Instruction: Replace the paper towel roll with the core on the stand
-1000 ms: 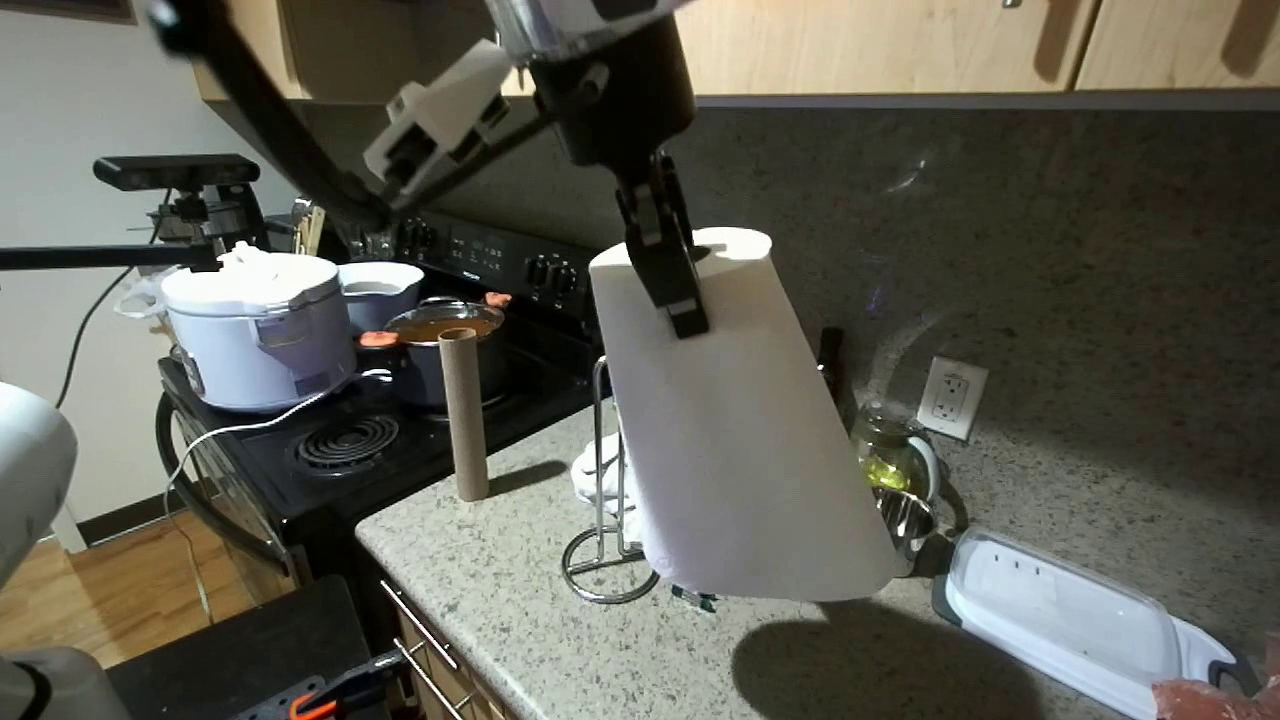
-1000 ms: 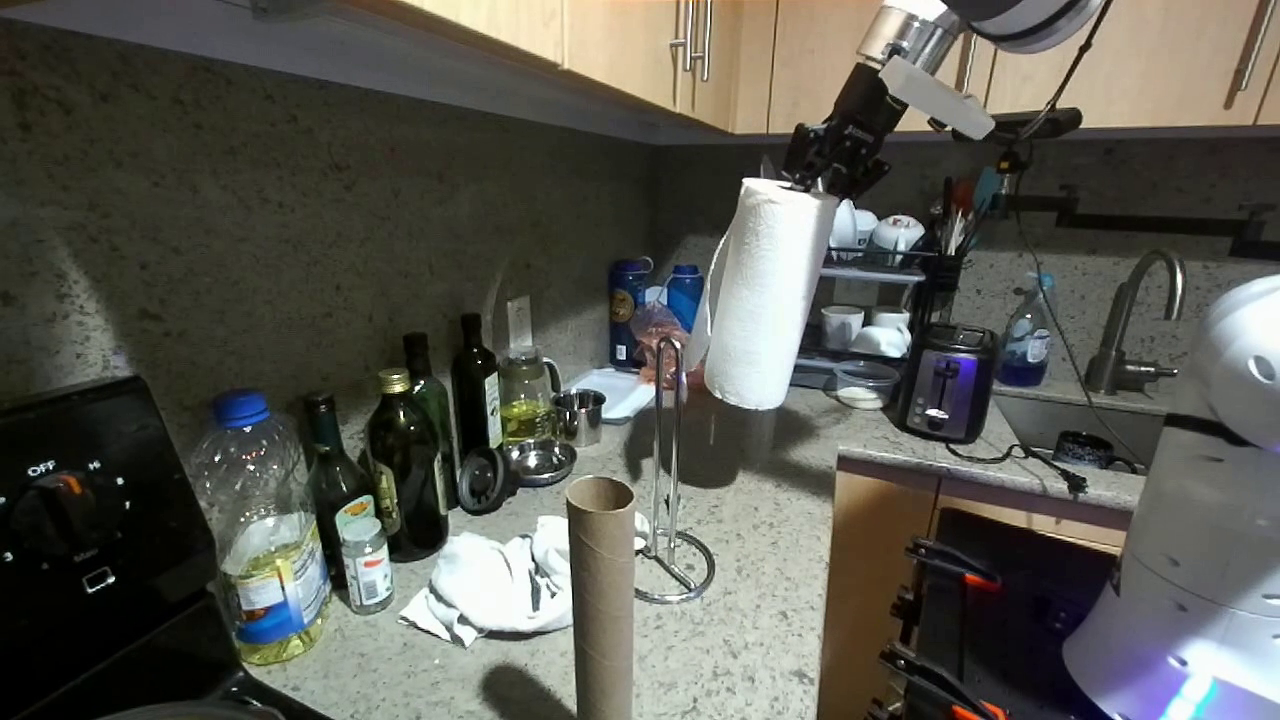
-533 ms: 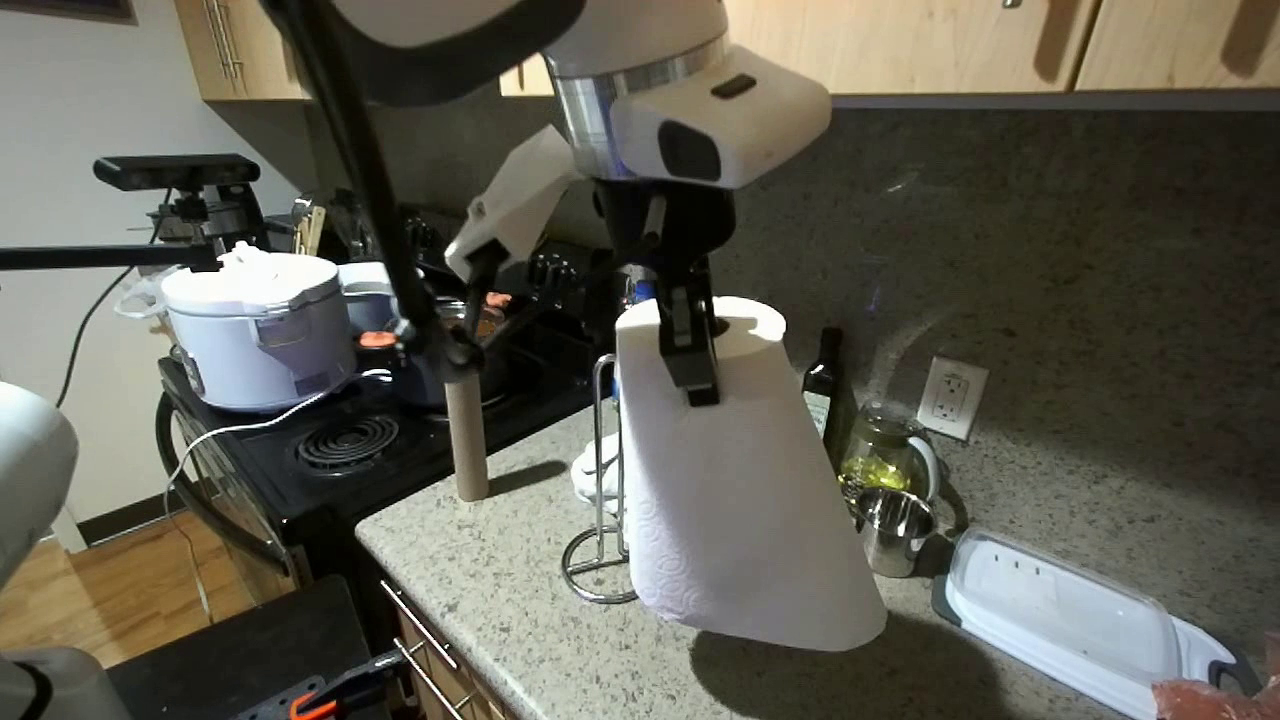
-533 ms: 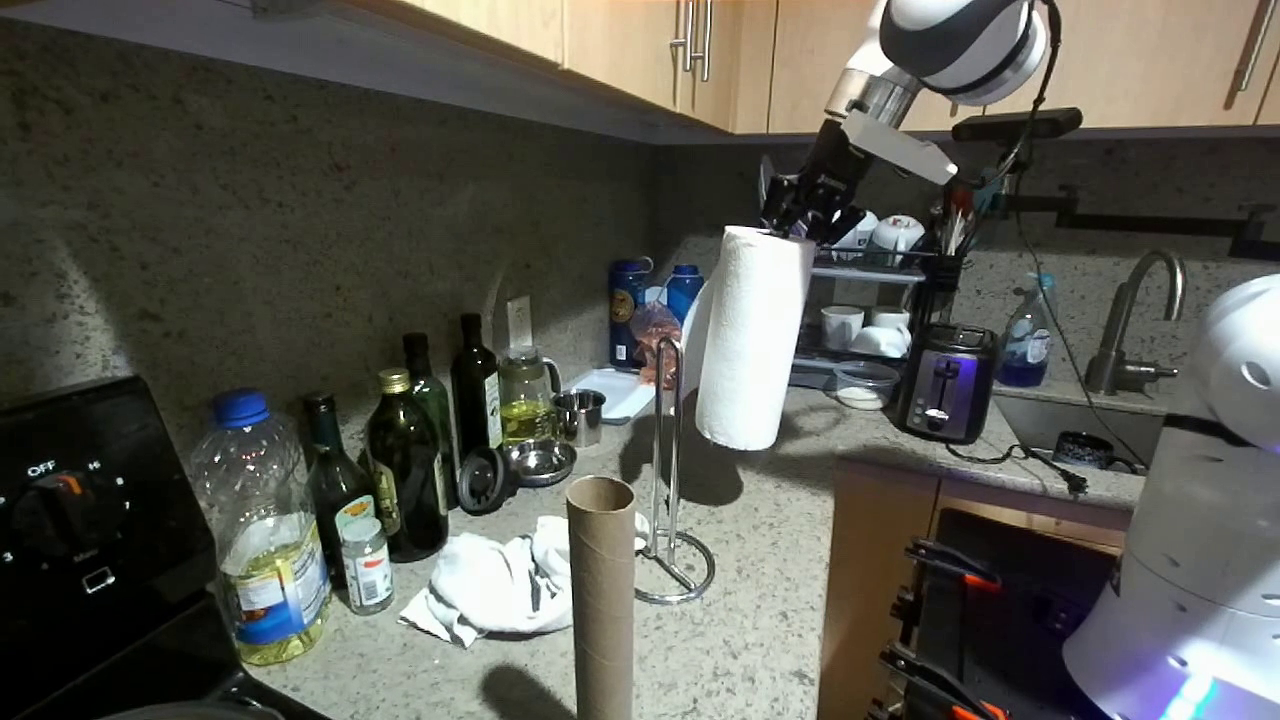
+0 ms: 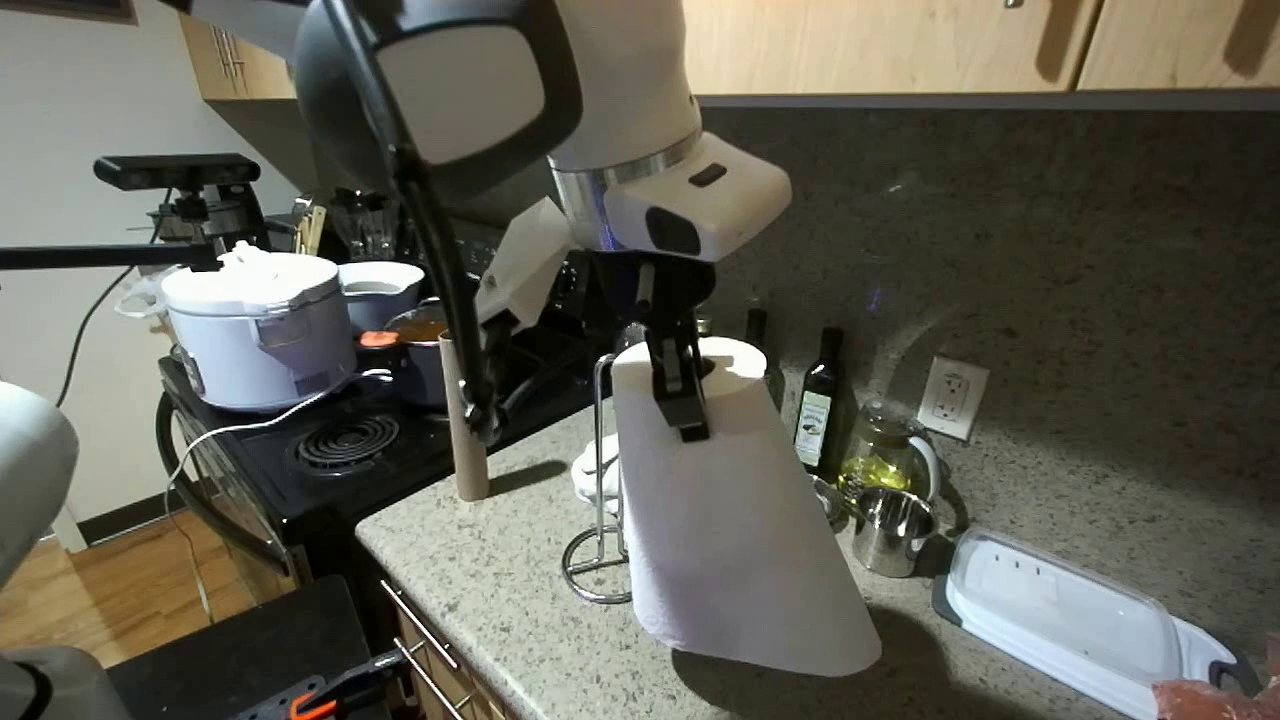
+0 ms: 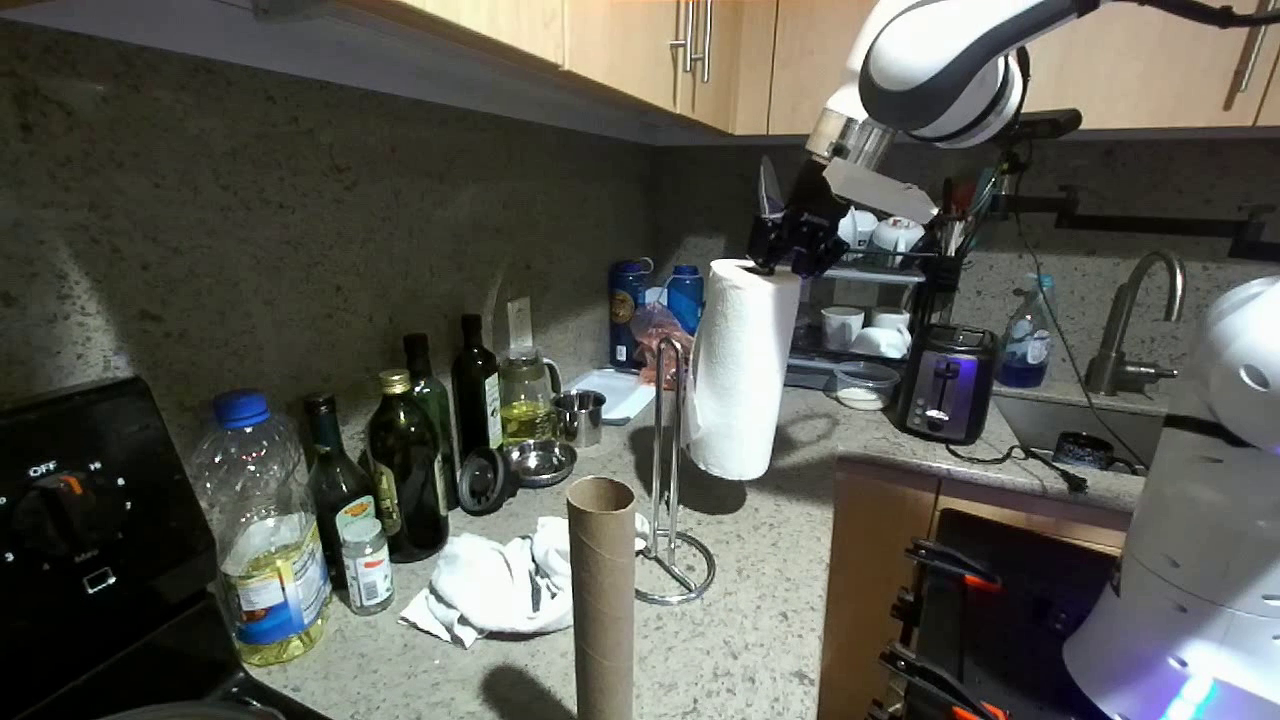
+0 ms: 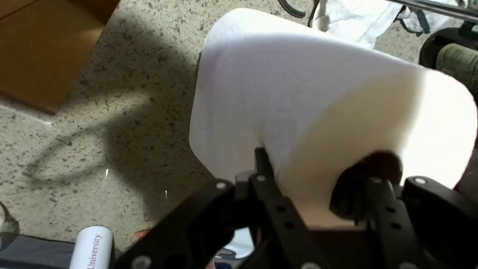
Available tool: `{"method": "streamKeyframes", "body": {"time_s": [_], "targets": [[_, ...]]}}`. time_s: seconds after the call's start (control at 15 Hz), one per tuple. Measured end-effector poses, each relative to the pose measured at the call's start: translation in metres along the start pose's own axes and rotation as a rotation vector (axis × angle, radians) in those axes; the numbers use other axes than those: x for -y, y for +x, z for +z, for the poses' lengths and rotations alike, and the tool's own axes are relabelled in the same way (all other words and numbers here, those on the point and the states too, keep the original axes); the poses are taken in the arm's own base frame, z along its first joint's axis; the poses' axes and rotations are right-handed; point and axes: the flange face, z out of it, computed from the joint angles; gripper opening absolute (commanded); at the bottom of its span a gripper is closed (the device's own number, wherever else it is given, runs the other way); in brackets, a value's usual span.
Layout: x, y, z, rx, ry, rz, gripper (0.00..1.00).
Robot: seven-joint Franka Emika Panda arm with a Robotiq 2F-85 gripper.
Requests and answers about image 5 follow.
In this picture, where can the white rice cooker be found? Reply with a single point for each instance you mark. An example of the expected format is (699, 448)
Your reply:
(253, 335)

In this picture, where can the pale wrist camera mount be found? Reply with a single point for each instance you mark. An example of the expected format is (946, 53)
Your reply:
(526, 266)

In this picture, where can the white bowl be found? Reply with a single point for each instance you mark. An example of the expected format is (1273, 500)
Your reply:
(383, 285)

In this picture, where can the white paper towel roll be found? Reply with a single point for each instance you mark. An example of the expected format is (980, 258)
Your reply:
(732, 535)

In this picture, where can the black bin orange clamps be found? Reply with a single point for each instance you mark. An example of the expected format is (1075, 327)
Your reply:
(225, 663)

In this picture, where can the dark bottle white label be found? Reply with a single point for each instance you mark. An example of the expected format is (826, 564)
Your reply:
(817, 412)

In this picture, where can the black stereo camera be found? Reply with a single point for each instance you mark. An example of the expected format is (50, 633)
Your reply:
(174, 169)

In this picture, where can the white plastic tray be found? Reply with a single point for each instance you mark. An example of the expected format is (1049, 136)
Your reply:
(1080, 623)

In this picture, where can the wooden knife block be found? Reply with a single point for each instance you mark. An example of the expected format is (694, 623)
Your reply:
(309, 229)

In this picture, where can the wooden base cabinet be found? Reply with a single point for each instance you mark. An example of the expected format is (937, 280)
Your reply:
(454, 692)

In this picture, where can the glass oil cruet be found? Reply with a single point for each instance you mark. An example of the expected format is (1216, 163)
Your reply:
(893, 453)

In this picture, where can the orange lidded pot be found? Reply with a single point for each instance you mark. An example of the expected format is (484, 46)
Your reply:
(415, 353)

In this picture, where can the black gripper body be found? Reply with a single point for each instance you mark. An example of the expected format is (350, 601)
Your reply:
(643, 295)

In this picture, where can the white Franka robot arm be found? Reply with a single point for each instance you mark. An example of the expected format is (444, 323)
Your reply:
(626, 81)

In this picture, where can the green glass bottle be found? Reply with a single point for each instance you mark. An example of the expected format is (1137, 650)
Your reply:
(757, 327)

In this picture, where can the black camera stand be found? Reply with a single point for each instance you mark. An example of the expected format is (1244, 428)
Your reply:
(202, 212)

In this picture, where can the stainless steel cup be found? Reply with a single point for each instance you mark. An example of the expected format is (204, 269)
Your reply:
(893, 535)

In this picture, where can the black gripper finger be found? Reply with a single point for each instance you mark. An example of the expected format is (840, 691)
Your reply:
(683, 386)

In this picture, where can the wooden upper cabinets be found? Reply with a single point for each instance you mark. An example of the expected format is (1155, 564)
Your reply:
(934, 46)

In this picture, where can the brown cardboard core tube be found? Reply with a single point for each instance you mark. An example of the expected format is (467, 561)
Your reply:
(467, 442)

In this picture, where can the crumpled white paper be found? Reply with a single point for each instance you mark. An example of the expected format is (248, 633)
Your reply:
(592, 467)

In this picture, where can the black electric stove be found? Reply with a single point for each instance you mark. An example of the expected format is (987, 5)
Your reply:
(373, 463)

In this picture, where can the white wall outlet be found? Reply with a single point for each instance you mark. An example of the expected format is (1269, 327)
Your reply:
(952, 398)

